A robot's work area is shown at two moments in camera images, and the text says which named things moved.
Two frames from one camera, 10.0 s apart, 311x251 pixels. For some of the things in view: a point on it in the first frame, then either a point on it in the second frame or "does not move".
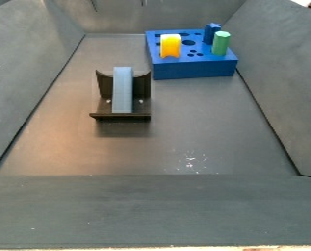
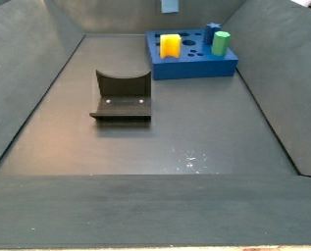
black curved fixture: x=141 y=99 does not move
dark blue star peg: x=211 y=29 does not move
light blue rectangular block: x=122 y=90 to x=169 y=6
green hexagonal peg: x=219 y=42 does not move
